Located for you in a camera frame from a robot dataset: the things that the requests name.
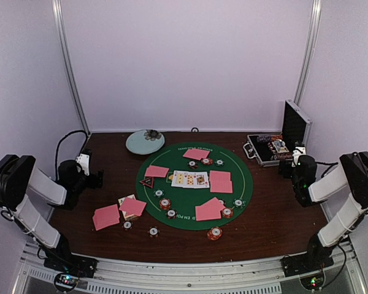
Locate loose red-backed cards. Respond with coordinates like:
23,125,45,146
119,197,147,216

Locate red-backed cards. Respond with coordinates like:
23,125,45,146
145,165,169,178
183,148,210,160
119,197,147,216
209,170,233,194
195,197,225,222

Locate small red chip stack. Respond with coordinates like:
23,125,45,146
201,158,213,165

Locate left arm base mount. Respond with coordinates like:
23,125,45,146
41,235,98,278

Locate face-up community card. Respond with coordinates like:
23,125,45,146
171,170,185,187
194,171,210,189
183,171,197,189

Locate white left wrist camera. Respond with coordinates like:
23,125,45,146
75,149,92,176

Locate left aluminium frame post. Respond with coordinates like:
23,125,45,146
52,0,91,135

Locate right aluminium frame post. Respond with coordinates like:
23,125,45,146
294,0,322,106

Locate brown poker chip stack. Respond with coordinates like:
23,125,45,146
148,227,159,238

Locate red poker chip stack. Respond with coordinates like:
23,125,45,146
207,227,223,241

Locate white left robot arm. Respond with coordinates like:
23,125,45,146
0,154,104,249

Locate single brown chip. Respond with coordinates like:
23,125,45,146
123,221,133,230

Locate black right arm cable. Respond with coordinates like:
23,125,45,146
315,161,340,177

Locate aluminium poker case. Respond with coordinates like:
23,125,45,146
243,100,312,167

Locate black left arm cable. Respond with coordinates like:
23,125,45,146
54,129,90,181

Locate black triangular dealer button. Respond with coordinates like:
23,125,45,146
140,177,155,189

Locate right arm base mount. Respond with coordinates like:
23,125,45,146
280,251,334,277

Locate red chips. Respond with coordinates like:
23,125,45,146
221,208,234,219
159,198,171,211

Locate light blue flower plate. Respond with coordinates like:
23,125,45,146
126,129,165,155

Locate playing card box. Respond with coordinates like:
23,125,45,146
118,194,138,221

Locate aluminium front rail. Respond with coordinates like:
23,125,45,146
10,241,368,293

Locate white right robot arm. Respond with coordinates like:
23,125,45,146
281,148,368,252

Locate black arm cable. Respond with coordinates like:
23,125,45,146
54,129,90,181
315,161,340,177

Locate aluminium frame post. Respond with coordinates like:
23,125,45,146
294,0,322,106
52,0,91,135

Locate round green poker mat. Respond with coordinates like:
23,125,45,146
136,142,254,231

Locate brown chips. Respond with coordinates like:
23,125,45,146
166,209,177,219
218,199,226,206
188,160,198,169

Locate red-backed playing card deck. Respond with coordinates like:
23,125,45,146
92,204,120,231

